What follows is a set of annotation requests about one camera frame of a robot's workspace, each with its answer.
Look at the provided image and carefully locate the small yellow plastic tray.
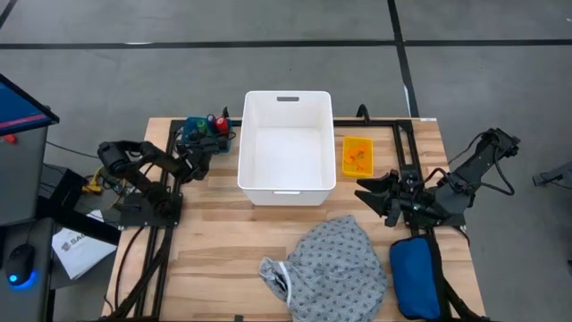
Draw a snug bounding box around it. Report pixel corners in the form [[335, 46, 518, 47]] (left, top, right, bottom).
[[341, 135, 374, 178]]

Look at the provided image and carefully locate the black desk stand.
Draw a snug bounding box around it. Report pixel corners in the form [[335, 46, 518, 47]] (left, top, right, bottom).
[[38, 167, 122, 246]]

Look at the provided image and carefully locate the red bandage roll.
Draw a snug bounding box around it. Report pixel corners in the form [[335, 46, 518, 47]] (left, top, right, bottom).
[[214, 115, 231, 137]]

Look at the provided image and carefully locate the grey stand foot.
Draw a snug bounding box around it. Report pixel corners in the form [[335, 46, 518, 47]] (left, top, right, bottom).
[[532, 160, 572, 198]]

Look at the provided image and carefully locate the blue zip pouch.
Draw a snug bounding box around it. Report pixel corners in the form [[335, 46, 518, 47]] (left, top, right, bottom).
[[388, 234, 452, 322]]

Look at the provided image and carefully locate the black aluminium table frame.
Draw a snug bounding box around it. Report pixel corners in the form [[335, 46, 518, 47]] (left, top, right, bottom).
[[101, 116, 491, 322]]

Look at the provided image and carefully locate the grey desk cabinet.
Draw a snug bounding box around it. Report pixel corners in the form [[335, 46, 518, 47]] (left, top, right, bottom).
[[0, 126, 49, 227]]

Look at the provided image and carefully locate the computer monitor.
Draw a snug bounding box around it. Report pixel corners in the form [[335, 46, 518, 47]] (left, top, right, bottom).
[[0, 73, 61, 138]]

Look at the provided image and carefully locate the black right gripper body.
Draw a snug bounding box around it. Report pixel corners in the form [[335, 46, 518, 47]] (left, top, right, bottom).
[[383, 172, 442, 227]]

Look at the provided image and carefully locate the white printed booklet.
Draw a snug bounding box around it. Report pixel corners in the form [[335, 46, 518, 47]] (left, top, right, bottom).
[[51, 209, 118, 281]]

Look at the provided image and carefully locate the small blue plastic tray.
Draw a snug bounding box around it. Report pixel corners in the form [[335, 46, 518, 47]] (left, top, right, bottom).
[[181, 116, 233, 154]]

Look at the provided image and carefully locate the yellow cable connector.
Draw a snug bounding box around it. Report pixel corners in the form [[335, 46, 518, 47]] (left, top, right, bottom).
[[81, 174, 104, 195]]

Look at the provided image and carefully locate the black lit computer mouse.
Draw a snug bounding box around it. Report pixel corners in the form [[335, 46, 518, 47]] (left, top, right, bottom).
[[4, 243, 37, 287]]

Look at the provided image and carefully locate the white perforated plastic basket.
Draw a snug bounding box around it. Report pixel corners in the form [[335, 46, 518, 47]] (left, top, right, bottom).
[[237, 90, 338, 208]]

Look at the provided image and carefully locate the dark grey mouse desk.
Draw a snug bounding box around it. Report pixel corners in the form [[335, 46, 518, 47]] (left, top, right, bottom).
[[0, 217, 57, 322]]

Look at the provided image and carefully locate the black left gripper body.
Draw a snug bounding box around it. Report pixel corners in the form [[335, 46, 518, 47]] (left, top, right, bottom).
[[176, 132, 216, 182]]

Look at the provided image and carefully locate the grey patterned hospital gown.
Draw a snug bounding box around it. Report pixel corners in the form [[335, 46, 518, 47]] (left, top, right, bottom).
[[258, 214, 390, 322]]

